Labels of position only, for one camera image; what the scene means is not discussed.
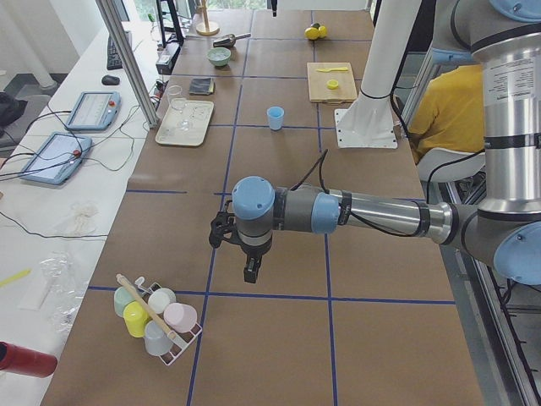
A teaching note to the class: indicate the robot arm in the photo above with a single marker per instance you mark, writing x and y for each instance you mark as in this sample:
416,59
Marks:
503,231

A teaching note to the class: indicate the blue plastic cup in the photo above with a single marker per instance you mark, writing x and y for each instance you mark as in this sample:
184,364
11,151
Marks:
275,117

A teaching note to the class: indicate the wooden cutting board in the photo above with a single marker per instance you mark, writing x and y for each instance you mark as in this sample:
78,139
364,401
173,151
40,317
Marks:
318,92

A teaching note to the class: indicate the pink cup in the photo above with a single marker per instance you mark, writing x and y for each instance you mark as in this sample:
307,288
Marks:
180,317

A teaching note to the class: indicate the black keyboard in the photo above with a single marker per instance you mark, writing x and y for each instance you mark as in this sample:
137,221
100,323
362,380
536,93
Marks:
114,61

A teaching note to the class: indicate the near teach pendant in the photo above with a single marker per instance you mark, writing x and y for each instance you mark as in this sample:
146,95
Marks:
58,159

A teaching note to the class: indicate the aluminium frame post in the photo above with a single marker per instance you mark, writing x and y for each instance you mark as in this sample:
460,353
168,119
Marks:
115,28

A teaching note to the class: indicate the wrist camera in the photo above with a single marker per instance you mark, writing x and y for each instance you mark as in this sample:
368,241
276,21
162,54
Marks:
223,227

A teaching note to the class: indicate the black computer mouse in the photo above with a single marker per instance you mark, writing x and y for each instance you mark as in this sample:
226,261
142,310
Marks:
110,80

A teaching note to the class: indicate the wine glass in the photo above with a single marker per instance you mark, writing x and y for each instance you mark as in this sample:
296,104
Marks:
177,102

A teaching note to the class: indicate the white wire cup rack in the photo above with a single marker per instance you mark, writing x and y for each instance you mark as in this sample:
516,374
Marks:
180,341

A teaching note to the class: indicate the red bottle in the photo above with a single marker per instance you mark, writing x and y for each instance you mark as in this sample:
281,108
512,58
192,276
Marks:
26,361

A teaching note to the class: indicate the cream bear tray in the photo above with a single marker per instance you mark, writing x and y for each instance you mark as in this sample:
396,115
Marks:
198,113

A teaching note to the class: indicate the metal ice scoop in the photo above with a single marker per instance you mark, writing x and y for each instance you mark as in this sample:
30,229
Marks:
230,40

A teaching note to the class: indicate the grey cup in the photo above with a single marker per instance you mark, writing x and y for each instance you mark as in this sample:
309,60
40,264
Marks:
156,341

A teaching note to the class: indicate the yellow cup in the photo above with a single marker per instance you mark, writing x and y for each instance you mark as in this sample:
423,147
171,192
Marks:
135,318

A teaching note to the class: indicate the grey folded cloth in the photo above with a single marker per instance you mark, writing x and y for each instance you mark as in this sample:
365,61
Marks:
202,86

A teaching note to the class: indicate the green bowl of ice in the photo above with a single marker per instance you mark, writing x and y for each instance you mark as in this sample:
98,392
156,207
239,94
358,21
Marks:
219,56

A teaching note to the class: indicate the white cup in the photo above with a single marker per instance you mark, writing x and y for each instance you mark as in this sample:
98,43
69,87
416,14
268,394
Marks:
160,299

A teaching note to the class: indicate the yellow lemon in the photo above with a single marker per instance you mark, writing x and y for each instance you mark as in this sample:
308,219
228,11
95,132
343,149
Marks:
315,32

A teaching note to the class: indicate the person in yellow shirt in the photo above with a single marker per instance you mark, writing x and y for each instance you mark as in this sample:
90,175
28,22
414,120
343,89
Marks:
451,113

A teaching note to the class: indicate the lemon slice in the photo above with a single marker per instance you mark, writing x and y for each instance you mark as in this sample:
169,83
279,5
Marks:
332,84

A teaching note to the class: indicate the yellow plastic knife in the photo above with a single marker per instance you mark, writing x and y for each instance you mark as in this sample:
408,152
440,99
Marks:
334,69

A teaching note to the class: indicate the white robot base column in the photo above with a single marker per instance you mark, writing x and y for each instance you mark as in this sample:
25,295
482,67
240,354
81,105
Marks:
369,121

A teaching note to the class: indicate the wooden cup tree stand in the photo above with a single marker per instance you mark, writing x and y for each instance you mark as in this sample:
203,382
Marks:
206,27

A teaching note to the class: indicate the green cup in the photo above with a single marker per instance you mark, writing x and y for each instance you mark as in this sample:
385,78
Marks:
121,298

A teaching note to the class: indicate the far teach pendant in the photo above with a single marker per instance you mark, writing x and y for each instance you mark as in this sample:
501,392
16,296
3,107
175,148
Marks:
94,111

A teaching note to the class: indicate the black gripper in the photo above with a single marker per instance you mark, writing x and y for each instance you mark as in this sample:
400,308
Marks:
254,250

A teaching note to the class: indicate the teach pendant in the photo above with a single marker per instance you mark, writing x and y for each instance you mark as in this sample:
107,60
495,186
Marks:
58,159
94,111

